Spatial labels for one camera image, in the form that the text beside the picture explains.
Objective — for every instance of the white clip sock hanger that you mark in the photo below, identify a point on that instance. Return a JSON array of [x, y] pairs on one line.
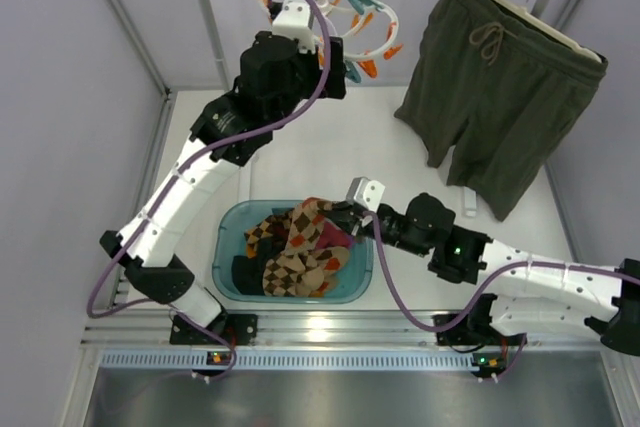
[[363, 12]]

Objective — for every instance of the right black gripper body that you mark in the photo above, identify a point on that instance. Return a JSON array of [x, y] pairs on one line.
[[347, 217]]

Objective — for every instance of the brown orange argyle sock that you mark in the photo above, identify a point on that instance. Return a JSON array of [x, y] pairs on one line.
[[330, 267]]

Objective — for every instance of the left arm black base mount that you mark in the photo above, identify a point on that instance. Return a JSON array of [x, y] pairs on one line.
[[225, 329]]

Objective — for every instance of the black sock in bin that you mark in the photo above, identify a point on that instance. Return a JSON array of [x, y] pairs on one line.
[[247, 275]]

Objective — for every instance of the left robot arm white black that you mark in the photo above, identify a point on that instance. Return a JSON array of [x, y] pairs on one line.
[[219, 143]]

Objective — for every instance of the teal plastic bin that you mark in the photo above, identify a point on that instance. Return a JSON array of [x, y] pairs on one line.
[[353, 279]]

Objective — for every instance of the aluminium rail frame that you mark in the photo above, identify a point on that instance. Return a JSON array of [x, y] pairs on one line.
[[278, 340]]

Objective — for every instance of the maroon purple sock in bin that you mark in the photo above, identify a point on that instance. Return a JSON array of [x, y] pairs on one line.
[[334, 237]]

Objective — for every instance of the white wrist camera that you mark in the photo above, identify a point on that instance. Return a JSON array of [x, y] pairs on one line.
[[366, 193], [295, 22]]

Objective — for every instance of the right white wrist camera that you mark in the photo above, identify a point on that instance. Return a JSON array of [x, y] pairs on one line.
[[366, 193]]

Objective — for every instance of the brown yellow argyle sock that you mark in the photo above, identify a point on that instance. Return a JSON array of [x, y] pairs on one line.
[[276, 225]]

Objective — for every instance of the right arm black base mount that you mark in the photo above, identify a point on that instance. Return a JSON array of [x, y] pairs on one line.
[[469, 334]]

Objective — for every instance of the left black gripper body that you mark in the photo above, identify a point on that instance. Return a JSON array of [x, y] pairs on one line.
[[335, 68]]

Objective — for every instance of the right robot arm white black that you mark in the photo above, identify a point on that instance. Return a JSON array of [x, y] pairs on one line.
[[517, 292]]

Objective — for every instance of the brown beige argyle sock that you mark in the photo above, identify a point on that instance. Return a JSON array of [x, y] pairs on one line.
[[292, 275]]

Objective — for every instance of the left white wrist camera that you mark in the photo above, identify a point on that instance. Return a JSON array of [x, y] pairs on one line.
[[295, 22]]

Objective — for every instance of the beige orange argyle sock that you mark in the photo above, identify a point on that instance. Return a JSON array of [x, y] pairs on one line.
[[307, 225]]

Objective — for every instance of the olive green shorts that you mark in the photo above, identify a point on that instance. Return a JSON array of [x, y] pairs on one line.
[[496, 91]]

